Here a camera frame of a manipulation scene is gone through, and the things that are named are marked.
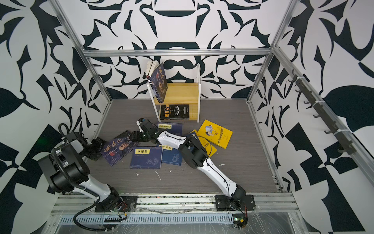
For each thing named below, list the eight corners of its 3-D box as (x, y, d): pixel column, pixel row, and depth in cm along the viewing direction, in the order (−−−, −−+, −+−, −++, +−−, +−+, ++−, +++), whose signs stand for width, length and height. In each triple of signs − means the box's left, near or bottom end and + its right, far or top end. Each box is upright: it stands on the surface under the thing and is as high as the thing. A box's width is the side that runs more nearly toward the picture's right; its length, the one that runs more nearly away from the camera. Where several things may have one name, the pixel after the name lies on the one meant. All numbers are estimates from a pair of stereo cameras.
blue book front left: (129, 168, 87) (128, 167, 85) (134, 148, 96) (133, 146, 94) (160, 168, 88) (160, 167, 86) (162, 148, 96) (162, 146, 94)
